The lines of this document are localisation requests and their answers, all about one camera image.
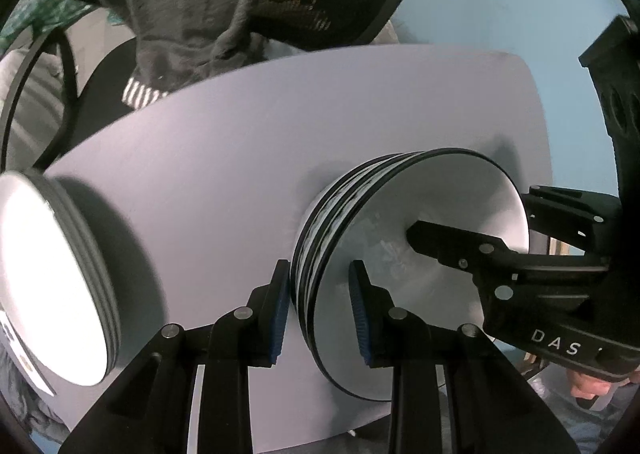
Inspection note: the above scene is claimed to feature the grey quilted blanket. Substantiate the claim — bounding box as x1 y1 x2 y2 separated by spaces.
0 349 71 447

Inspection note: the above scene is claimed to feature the dark grey hoodie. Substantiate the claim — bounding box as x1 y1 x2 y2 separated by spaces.
55 0 281 112

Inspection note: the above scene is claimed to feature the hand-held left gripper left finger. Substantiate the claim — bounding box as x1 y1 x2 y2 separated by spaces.
59 259 292 454

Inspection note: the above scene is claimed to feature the grey fabric garment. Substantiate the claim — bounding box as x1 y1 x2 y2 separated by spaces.
530 369 640 454

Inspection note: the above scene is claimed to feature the stack of white plates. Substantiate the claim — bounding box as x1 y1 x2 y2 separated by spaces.
305 148 531 402

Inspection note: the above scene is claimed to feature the large white plate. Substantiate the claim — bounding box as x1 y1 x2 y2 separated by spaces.
40 169 122 370

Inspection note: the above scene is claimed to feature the white bowl dark rim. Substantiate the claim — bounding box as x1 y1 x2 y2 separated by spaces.
299 150 431 350
295 153 416 329

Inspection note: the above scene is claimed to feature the light grey pillow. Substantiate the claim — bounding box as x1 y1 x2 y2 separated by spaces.
0 51 68 165

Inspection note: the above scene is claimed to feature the white ribbed bowl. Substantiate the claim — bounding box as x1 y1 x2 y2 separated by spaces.
291 156 401 315

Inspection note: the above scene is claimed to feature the person's right hand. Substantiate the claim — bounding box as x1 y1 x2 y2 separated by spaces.
569 368 636 410

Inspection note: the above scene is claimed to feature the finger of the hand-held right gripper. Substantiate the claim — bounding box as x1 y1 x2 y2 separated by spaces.
525 185 623 261
406 220 611 305

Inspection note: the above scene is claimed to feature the white plate dark rim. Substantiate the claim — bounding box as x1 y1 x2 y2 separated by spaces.
0 171 110 387
30 170 117 377

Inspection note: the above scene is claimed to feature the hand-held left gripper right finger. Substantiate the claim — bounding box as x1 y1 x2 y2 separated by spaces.
348 260 583 454

